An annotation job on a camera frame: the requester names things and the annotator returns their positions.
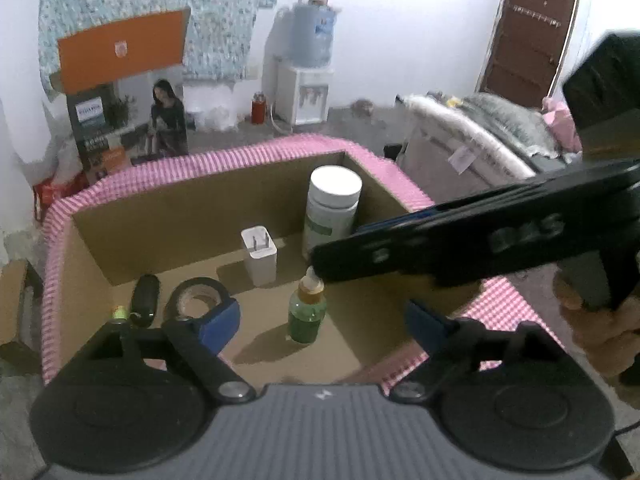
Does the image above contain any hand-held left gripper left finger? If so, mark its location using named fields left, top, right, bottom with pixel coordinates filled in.
left=90, top=298, right=251, bottom=403

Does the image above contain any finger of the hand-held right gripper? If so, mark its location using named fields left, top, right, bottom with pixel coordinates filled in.
left=307, top=205, right=451, bottom=286

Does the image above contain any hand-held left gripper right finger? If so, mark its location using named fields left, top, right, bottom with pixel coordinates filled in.
left=390, top=300, right=561, bottom=402

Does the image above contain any black tape roll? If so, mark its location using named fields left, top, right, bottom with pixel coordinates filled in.
left=162, top=276, right=228, bottom=328

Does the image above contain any white pill bottle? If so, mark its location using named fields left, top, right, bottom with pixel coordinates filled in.
left=302, top=166, right=363, bottom=261

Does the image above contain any white charger plug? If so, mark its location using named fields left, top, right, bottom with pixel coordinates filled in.
left=240, top=226, right=277, bottom=287

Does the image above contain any black oval device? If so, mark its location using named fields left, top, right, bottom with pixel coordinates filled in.
left=129, top=274, right=162, bottom=328

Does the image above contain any green dropper bottle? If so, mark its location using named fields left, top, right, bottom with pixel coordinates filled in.
left=288, top=267, right=328, bottom=345

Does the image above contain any person's right hand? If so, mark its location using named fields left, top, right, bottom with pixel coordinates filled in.
left=555, top=270, right=640, bottom=386

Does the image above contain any pink checkered tablecloth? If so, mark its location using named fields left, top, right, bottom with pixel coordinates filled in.
left=41, top=134, right=566, bottom=393

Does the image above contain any pink plush pillow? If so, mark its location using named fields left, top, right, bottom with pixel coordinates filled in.
left=542, top=99, right=583, bottom=153

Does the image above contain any grey fur blanket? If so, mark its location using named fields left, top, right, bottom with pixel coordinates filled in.
left=465, top=92, right=563, bottom=158

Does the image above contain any white water dispenser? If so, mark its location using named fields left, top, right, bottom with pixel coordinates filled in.
left=275, top=62, right=333, bottom=127

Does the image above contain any brown wooden door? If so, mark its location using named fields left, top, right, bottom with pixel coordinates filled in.
left=479, top=0, right=583, bottom=108

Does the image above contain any clear plastic bag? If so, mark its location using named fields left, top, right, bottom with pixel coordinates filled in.
left=192, top=106, right=236, bottom=132

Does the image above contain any door hook rack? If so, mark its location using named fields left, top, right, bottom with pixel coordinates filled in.
left=512, top=4, right=561, bottom=28

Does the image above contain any small cardboard box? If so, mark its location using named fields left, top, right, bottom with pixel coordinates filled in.
left=0, top=259, right=45, bottom=356

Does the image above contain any red bag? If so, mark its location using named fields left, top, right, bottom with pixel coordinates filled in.
left=32, top=172, right=96, bottom=221

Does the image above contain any white sack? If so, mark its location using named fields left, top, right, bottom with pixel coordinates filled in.
left=55, top=135, right=83, bottom=181

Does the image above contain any blue water jug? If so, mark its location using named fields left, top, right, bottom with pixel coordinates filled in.
left=290, top=2, right=337, bottom=68

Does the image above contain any orange printed appliance box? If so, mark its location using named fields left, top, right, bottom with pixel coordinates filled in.
left=56, top=7, right=192, bottom=181

